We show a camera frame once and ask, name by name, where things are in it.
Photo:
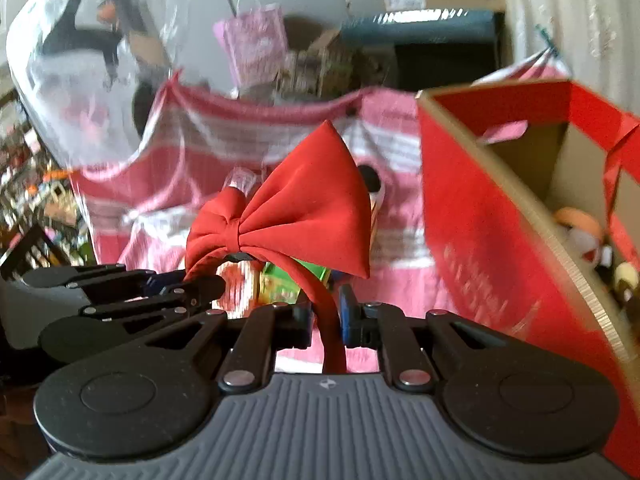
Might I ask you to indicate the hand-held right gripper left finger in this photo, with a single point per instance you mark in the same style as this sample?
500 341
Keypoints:
300 330

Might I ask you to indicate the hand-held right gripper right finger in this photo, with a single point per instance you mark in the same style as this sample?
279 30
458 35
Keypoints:
347 315

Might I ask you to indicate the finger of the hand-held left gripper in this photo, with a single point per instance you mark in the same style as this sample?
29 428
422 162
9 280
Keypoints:
160 280
205 290

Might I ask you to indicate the red bow headband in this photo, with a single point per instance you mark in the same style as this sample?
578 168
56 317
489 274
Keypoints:
300 200

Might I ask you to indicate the red cardboard box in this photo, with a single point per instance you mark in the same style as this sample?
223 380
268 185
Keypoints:
475 240

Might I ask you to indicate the pink plastic toy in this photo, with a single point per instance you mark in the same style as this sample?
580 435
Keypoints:
502 131

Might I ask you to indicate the red patterned packet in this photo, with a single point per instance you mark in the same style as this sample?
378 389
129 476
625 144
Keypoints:
237 287

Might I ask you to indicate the dark wooden chair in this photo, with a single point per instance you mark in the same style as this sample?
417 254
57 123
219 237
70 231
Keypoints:
35 250

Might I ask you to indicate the clear printed plastic bag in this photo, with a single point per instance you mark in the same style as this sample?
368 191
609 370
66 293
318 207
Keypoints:
242 182

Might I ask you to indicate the black and white plush toy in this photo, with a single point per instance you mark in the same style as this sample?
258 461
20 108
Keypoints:
372 180

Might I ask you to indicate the large clear plastic cover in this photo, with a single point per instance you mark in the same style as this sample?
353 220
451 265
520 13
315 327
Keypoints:
65 85

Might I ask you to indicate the pile of assorted boxes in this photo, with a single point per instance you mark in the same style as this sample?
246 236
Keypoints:
325 67

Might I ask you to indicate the orange and white plush toy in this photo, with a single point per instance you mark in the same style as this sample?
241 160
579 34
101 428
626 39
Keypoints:
580 225

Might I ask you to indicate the pink paper gift bag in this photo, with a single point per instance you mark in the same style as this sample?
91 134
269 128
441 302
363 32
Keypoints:
252 40

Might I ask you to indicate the dark teal cabinet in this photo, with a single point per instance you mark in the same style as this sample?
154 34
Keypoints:
430 45

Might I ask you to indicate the white lace curtain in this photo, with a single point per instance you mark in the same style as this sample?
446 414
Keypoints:
575 10

